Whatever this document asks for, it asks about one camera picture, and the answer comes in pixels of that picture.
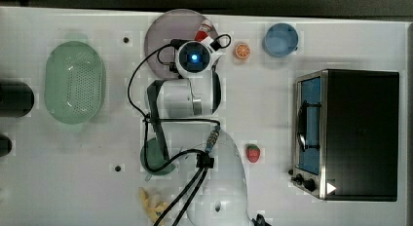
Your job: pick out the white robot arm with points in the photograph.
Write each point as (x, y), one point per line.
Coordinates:
(189, 140)

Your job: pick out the black cylinder object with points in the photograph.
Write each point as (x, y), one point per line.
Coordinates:
(17, 99)

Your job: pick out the small black object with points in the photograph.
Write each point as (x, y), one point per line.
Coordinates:
(6, 145)

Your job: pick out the orange slice toy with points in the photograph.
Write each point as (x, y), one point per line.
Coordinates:
(242, 51)

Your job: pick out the blue cup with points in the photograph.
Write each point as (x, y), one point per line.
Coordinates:
(281, 40)

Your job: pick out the silver toaster oven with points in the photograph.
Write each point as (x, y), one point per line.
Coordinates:
(346, 135)

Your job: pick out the green bowl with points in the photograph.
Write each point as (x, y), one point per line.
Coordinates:
(154, 157)

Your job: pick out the green perforated colander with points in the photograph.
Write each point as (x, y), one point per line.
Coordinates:
(74, 82)

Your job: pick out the grey round plate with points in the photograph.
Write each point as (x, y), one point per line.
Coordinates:
(175, 24)

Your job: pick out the yellow banana toy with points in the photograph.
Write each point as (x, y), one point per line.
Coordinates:
(152, 203)

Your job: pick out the red strawberry toy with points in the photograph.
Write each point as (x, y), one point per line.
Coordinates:
(252, 153)

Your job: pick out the red ketchup bottle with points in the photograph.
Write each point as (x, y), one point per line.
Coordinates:
(204, 30)

